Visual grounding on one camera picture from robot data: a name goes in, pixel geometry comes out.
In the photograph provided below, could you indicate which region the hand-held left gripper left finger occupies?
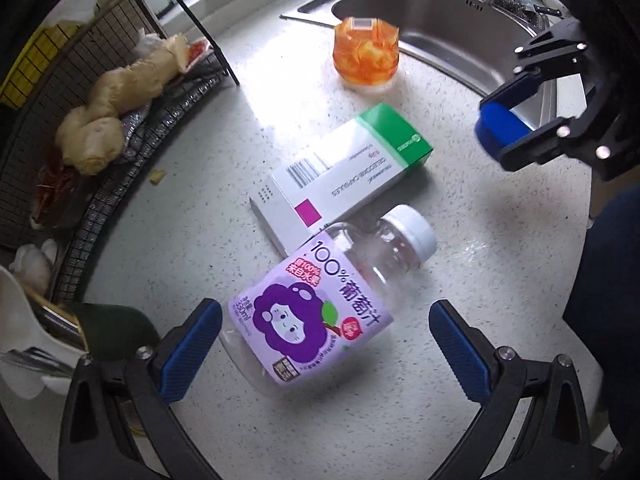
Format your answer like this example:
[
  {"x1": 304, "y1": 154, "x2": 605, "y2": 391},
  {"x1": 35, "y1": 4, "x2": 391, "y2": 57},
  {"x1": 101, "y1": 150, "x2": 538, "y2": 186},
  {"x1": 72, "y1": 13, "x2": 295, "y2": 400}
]
[{"x1": 57, "y1": 298, "x2": 226, "y2": 480}]

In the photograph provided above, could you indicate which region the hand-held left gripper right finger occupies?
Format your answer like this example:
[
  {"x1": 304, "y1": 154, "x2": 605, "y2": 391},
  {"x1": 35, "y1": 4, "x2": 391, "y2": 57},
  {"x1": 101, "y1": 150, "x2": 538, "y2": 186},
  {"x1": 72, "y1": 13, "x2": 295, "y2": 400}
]
[{"x1": 429, "y1": 300, "x2": 608, "y2": 480}]

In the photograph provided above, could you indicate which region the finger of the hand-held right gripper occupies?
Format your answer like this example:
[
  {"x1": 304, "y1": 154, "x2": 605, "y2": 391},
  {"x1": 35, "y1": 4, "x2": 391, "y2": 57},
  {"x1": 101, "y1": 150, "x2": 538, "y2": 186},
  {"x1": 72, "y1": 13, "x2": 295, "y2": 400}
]
[
  {"x1": 480, "y1": 17, "x2": 591, "y2": 111},
  {"x1": 475, "y1": 104, "x2": 601, "y2": 172}
]

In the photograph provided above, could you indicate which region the purple label juice bottle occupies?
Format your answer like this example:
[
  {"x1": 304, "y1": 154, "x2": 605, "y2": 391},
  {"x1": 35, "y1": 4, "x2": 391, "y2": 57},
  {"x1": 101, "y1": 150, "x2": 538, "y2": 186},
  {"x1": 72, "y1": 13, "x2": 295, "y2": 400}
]
[{"x1": 217, "y1": 204, "x2": 438, "y2": 401}]

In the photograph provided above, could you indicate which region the steel sink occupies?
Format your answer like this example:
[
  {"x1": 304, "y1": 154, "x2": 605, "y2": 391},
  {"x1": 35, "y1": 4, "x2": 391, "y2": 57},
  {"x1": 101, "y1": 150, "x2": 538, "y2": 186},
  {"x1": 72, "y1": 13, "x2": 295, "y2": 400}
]
[{"x1": 297, "y1": 0, "x2": 560, "y2": 127}]

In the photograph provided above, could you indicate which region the orange glass jar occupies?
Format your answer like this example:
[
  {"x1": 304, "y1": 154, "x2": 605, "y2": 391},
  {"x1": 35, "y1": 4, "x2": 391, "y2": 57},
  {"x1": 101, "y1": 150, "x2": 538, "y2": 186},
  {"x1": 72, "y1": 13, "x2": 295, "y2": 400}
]
[{"x1": 332, "y1": 16, "x2": 401, "y2": 91}]

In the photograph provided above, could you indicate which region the person's left leg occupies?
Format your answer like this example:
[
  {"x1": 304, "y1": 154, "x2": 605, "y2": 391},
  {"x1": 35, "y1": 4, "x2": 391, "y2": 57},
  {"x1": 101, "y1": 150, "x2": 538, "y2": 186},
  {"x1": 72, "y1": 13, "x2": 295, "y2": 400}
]
[{"x1": 561, "y1": 189, "x2": 640, "y2": 453}]

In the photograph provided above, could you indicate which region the white and green medicine box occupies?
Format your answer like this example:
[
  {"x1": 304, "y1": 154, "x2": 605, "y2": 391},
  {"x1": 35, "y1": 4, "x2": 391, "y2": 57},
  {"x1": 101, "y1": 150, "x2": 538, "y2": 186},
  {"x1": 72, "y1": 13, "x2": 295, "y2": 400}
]
[{"x1": 249, "y1": 102, "x2": 435, "y2": 259}]

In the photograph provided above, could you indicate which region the steel cutlery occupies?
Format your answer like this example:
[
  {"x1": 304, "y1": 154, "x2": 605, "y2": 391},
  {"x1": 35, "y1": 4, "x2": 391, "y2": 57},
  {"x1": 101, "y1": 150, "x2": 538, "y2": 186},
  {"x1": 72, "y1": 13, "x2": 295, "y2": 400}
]
[{"x1": 0, "y1": 344, "x2": 77, "y2": 380}]

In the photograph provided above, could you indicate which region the garlic bulb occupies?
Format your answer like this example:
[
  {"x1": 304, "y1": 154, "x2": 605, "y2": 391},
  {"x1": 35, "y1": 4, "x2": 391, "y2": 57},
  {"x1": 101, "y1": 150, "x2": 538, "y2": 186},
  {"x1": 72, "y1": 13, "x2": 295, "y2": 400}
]
[{"x1": 10, "y1": 239, "x2": 59, "y2": 287}]

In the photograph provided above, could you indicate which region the red chili packet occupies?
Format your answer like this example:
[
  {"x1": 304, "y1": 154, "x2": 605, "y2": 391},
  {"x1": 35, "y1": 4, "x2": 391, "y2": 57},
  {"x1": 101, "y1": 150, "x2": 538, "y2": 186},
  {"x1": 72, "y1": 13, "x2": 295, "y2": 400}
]
[{"x1": 29, "y1": 159, "x2": 83, "y2": 232}]

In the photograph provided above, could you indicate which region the large ginger root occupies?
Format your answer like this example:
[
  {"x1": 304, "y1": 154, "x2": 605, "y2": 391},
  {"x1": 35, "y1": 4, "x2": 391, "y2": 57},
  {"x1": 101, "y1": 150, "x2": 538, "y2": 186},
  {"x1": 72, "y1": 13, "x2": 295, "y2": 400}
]
[{"x1": 54, "y1": 33, "x2": 190, "y2": 176}]

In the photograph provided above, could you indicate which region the yellow detergent bottle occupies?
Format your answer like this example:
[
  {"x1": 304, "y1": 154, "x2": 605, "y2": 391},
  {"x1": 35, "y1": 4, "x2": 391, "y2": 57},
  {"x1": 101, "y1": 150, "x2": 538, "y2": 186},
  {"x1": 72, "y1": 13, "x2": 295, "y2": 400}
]
[{"x1": 0, "y1": 21, "x2": 82, "y2": 112}]

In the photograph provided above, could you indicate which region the black wire rack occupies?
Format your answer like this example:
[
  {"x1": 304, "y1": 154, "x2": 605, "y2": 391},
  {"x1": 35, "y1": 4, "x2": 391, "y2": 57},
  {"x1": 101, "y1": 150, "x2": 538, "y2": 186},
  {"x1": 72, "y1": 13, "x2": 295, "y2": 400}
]
[{"x1": 0, "y1": 0, "x2": 242, "y2": 307}]

